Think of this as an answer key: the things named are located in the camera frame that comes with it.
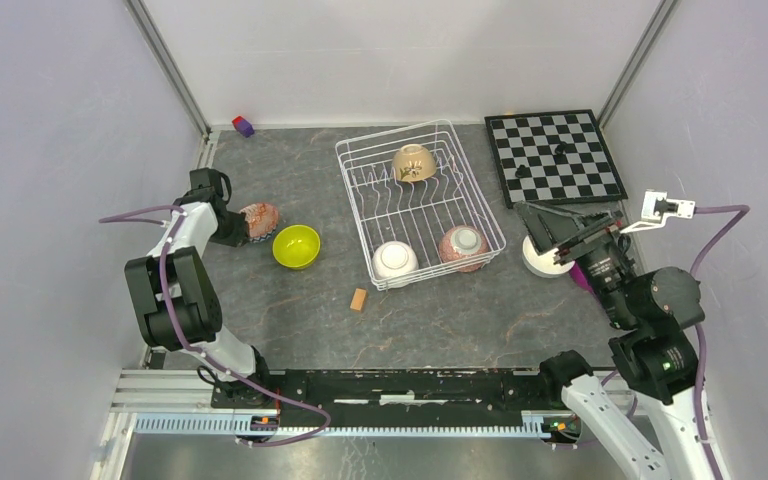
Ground beige flower bowl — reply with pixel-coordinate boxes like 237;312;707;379
392;144;437;183

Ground blue patterned bowl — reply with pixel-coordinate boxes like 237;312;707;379
239;202;280;243

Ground purple scoop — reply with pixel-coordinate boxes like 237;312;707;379
569;263;594;294

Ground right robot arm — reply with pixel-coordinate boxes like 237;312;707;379
514;199;728;479

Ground purple cable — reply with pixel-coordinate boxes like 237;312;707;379
556;204;751;480
98;204;332;449

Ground white wire dish rack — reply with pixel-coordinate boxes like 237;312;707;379
335;119;507;290

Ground purple red block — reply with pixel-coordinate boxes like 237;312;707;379
232;116;255;138

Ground yellow-green bowl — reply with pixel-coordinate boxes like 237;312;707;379
272;224;321;270

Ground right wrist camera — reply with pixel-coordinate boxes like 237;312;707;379
620;190;696;235

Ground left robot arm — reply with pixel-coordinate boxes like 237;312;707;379
124;168;274;408

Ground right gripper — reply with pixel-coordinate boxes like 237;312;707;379
515;197;639;326

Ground black grey chessboard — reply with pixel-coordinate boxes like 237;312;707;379
484;109;628;209

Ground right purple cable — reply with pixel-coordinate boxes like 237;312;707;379
556;204;751;480

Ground aluminium frame rails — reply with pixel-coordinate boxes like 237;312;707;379
89;0;730;480

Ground black chess piece left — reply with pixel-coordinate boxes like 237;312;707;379
515;165;531;179

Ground white ribbed bowl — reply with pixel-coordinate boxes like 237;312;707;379
521;236;575;279

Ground wooden block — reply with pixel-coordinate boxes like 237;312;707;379
350;288;368;312

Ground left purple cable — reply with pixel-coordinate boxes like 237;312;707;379
98;204;332;449

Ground plain white bowl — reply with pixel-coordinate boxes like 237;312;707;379
372;241;419;289

